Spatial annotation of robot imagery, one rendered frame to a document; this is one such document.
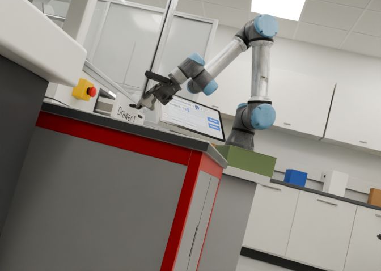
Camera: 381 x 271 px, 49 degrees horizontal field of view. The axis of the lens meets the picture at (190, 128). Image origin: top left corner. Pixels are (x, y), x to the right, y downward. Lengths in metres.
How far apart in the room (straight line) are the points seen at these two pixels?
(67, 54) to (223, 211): 1.20
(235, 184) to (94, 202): 0.98
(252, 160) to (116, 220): 1.00
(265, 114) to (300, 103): 3.32
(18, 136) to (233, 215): 1.20
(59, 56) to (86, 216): 0.42
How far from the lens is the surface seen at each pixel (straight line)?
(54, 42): 0.98
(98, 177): 1.15
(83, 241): 1.17
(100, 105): 1.81
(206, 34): 3.72
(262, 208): 4.74
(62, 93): 1.56
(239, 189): 2.00
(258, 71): 1.98
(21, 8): 0.87
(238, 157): 1.96
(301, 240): 4.80
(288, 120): 5.18
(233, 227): 2.01
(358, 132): 5.32
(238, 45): 2.10
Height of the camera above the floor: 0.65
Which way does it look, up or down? 7 degrees up
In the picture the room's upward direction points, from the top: 15 degrees clockwise
